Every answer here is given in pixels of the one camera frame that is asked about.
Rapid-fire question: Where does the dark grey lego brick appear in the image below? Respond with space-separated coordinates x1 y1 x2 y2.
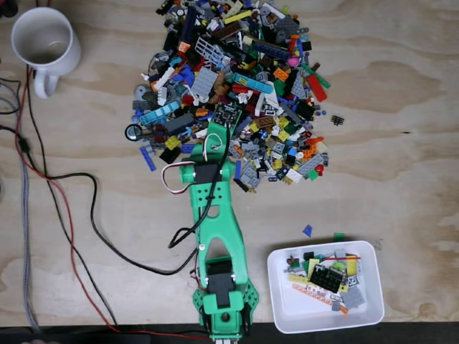
165 113 195 134

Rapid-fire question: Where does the grey square lego plate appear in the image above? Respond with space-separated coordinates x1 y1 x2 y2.
190 67 219 96

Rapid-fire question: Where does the black lego slope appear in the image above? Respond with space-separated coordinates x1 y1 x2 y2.
158 146 182 166

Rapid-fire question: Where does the grey small lego plate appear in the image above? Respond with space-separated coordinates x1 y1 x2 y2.
240 165 262 188

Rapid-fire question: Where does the light blue long lego plate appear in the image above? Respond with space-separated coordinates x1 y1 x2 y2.
232 72 274 95

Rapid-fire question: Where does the blue small lego plate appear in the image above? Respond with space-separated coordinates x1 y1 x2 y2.
139 145 158 172

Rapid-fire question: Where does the white lego fence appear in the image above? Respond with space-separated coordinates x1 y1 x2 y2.
195 37 223 66

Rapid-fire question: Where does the black lego wheel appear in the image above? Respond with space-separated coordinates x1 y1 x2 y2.
125 123 143 142

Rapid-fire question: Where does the grey lego wedge plate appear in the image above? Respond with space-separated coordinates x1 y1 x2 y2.
290 75 308 100

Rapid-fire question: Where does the dark blue long lego plate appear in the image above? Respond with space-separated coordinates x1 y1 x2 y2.
252 39 290 61

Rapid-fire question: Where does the grey long lego plate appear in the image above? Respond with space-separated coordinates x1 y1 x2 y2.
296 153 326 178

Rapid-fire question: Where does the brown long lego plate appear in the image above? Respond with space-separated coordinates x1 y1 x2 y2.
212 24 242 40

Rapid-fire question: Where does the red long lego plate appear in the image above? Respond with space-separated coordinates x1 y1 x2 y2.
306 74 328 103

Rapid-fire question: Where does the navy lego beam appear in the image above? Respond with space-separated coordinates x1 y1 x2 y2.
179 6 198 42

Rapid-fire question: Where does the yellow long lego plate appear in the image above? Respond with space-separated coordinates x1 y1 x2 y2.
224 9 253 25

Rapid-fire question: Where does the black large lego plate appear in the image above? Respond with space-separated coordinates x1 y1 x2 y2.
308 264 345 293

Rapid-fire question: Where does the salmon lego beam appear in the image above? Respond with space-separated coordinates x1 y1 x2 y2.
290 282 333 302

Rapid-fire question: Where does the white plastic bin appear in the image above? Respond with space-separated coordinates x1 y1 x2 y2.
267 240 385 335

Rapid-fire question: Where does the grey lego tile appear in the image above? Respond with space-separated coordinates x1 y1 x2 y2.
340 286 367 310

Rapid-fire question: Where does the white ceramic mug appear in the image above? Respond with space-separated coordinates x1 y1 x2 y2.
10 6 82 100

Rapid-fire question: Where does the dark red black object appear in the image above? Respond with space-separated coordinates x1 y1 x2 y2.
0 0 19 18

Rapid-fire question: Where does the black camera circuit board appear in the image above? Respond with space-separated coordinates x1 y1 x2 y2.
210 101 243 128

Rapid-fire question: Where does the white red servo cable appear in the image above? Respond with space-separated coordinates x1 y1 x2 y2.
161 133 224 196

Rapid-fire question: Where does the thick black camera cable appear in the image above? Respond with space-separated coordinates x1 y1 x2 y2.
21 123 232 277

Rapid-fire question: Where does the red wire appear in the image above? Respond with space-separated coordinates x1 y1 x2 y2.
14 66 211 340

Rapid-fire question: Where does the thin black wire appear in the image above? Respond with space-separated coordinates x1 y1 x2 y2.
27 64 118 326

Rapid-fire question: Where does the grey braided cable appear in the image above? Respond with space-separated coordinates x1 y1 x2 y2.
0 77 41 334

